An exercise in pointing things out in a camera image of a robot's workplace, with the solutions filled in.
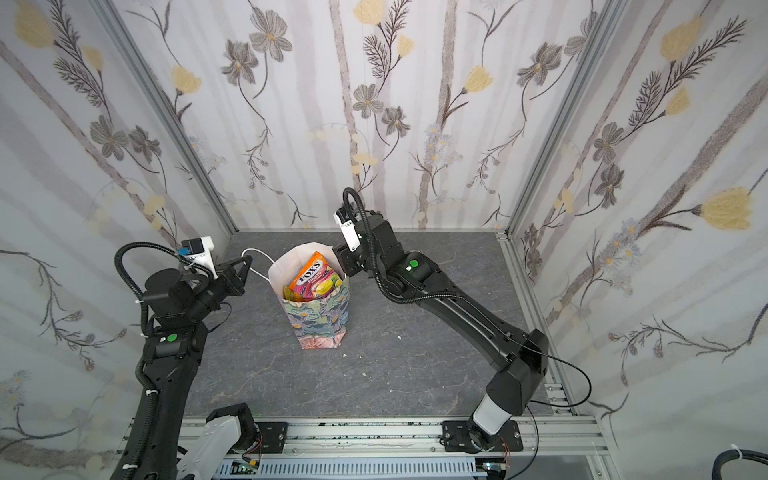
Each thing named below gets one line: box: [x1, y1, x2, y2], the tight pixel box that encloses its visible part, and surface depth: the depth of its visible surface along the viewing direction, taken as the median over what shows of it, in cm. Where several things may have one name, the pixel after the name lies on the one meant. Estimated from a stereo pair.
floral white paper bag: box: [268, 242, 350, 350], surface depth 82 cm
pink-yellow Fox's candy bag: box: [283, 251, 343, 301], surface depth 83 cm
